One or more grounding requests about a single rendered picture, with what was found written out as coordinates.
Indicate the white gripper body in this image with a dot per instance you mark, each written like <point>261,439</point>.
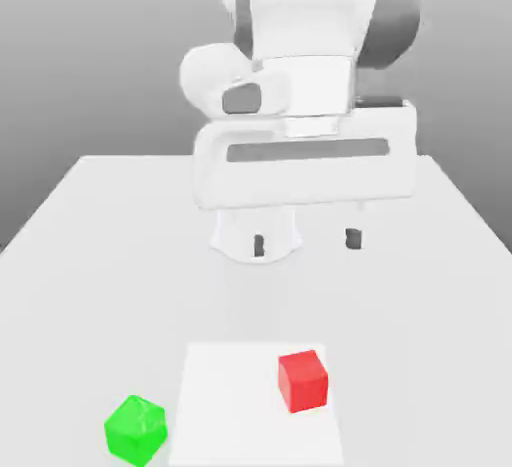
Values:
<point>304,179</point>

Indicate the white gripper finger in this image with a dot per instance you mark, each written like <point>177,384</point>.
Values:
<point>258,245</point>
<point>353,238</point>

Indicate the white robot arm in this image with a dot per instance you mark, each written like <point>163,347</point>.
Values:
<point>304,15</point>

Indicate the small red cube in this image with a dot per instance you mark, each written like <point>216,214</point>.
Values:
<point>302,381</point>

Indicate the small green cube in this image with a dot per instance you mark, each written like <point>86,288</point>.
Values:
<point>135,431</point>

